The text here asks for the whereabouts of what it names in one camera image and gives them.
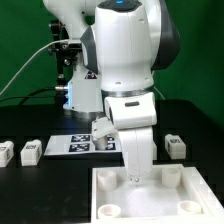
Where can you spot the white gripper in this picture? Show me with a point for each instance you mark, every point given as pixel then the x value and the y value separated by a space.
pixel 137 151

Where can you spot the white square table top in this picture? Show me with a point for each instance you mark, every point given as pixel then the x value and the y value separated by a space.
pixel 159 198

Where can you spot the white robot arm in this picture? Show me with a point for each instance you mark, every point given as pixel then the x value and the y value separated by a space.
pixel 122 43

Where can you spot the white AprilTag marker sheet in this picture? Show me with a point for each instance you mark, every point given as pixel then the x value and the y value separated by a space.
pixel 77 144

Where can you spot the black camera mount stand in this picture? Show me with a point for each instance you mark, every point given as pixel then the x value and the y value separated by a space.
pixel 66 56

